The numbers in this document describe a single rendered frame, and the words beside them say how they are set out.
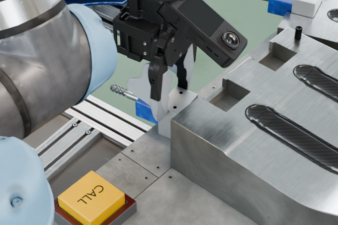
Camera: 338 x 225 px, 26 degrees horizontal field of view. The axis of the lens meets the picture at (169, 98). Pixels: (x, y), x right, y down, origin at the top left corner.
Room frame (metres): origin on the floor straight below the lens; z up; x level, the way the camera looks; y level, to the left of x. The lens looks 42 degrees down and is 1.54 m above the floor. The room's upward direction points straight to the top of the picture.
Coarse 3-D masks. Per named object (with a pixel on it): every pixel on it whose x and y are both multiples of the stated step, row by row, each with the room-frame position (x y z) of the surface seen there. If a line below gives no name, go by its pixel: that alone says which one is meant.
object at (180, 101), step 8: (112, 88) 0.79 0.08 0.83; (120, 88) 0.79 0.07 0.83; (176, 88) 0.77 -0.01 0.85; (128, 96) 0.78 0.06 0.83; (136, 96) 0.77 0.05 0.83; (176, 96) 0.75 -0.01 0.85; (184, 96) 0.75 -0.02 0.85; (192, 96) 0.75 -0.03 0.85; (136, 104) 0.75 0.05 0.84; (144, 104) 0.75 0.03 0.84; (168, 104) 0.73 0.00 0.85; (176, 104) 0.73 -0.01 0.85; (184, 104) 0.73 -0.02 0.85; (136, 112) 0.75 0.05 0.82; (144, 112) 0.75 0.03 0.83; (168, 112) 0.72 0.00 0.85; (176, 112) 0.72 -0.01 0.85; (152, 120) 0.74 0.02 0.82; (168, 120) 0.72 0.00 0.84; (160, 128) 0.73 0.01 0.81; (168, 128) 0.72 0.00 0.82; (168, 136) 0.72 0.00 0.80
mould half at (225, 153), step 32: (288, 32) 0.85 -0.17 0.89; (256, 64) 0.78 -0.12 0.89; (288, 64) 0.78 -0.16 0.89; (320, 64) 0.78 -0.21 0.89; (256, 96) 0.71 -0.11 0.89; (288, 96) 0.71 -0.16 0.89; (320, 96) 0.71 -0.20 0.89; (192, 128) 0.65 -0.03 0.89; (224, 128) 0.65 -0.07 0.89; (256, 128) 0.65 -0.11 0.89; (320, 128) 0.66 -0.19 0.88; (192, 160) 0.64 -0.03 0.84; (224, 160) 0.61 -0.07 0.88; (256, 160) 0.60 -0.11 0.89; (288, 160) 0.60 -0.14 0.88; (224, 192) 0.61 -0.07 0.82; (256, 192) 0.58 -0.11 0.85; (288, 192) 0.55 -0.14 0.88; (320, 192) 0.55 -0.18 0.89; (288, 224) 0.54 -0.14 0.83; (320, 224) 0.52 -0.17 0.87
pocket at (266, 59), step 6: (270, 42) 0.83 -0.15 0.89; (270, 48) 0.83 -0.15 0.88; (276, 48) 0.82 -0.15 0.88; (282, 48) 0.82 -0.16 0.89; (264, 54) 0.82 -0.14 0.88; (270, 54) 0.82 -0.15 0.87; (276, 54) 0.82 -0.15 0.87; (282, 54) 0.82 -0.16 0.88; (288, 54) 0.81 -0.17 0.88; (294, 54) 0.80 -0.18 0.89; (258, 60) 0.80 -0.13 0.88; (264, 60) 0.81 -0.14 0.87; (270, 60) 0.82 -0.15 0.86; (276, 60) 0.82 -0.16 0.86; (282, 60) 0.82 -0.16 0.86; (270, 66) 0.80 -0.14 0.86; (276, 66) 0.80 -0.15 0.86
